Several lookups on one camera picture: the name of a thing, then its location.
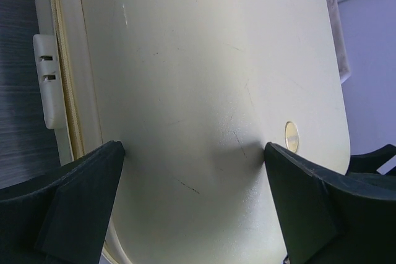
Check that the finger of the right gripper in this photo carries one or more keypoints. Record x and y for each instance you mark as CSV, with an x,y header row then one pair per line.
x,y
369,163

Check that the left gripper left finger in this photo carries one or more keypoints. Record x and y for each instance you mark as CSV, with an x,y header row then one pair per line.
x,y
63,215

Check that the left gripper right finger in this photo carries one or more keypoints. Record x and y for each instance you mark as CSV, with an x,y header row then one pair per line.
x,y
327,217

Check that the yellow hard-shell suitcase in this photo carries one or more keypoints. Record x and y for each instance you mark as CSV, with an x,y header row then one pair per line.
x,y
194,89

